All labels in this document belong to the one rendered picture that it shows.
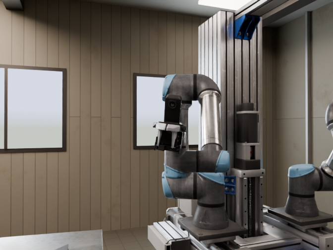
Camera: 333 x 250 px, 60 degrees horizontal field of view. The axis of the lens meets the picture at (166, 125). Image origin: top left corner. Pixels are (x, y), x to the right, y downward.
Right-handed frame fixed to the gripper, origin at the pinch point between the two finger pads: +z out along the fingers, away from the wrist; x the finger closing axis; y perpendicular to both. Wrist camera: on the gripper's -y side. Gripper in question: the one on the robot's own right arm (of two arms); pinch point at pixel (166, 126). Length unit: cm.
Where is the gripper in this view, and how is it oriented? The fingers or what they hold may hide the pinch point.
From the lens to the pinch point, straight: 69.9
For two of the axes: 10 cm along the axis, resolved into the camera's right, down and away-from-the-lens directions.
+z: -1.1, 0.0, -9.9
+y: -1.3, 9.9, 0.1
